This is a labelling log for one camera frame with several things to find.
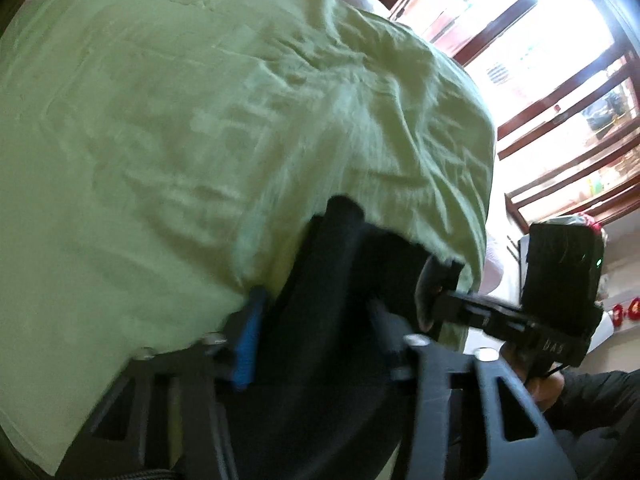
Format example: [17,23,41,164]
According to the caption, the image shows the black pants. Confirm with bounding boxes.
[228,195,462,479]

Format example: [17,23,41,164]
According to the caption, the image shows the right hand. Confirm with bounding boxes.
[500,344,565,412]

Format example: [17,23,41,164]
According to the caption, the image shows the light green bed sheet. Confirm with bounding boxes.
[1,0,495,472]

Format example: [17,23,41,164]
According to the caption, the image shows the dark wooden window frame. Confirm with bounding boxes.
[380,0,639,230]

